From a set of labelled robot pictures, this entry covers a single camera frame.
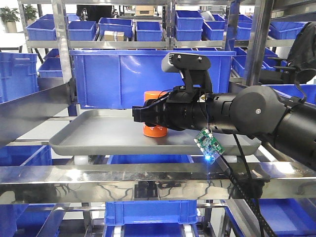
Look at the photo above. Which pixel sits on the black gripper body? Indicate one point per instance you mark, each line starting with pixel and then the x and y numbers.
pixel 173 111

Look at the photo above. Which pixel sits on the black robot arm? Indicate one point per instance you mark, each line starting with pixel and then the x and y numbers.
pixel 287 124

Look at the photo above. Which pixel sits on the stainless steel shelf rack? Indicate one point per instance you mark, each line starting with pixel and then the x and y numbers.
pixel 93 183

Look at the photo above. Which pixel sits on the green circuit board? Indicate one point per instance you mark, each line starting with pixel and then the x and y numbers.
pixel 209 145

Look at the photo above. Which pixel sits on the large blue bin behind tray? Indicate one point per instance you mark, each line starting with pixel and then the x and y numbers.
pixel 118 79

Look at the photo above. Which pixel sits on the grey metal tray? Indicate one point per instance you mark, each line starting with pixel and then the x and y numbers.
pixel 96 133

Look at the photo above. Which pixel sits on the cardboard box in bin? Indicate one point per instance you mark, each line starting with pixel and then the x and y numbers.
pixel 113 36

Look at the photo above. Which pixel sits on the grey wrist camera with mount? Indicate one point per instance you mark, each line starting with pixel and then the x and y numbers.
pixel 193 69

